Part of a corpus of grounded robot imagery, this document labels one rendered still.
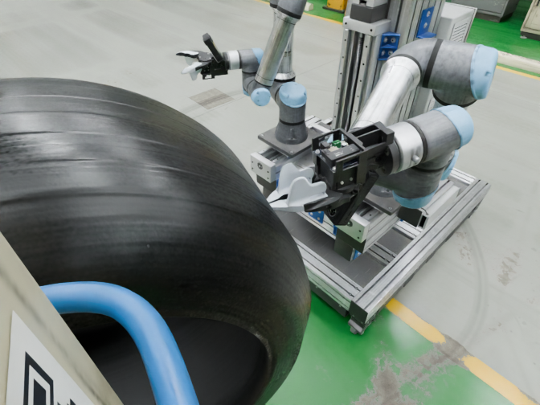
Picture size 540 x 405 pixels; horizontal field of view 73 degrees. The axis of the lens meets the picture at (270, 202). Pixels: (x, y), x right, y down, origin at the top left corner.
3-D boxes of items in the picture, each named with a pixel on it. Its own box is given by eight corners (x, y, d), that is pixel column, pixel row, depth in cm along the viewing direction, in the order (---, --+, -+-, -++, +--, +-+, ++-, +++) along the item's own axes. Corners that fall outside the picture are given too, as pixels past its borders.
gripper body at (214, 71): (201, 80, 150) (230, 76, 153) (198, 60, 143) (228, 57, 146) (198, 71, 155) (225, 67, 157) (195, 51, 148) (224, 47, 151)
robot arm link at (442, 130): (467, 157, 63) (486, 116, 57) (416, 179, 61) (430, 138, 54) (435, 132, 68) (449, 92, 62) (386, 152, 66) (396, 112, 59)
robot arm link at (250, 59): (265, 71, 155) (265, 50, 149) (240, 74, 152) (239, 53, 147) (259, 63, 160) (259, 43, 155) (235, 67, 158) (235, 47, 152)
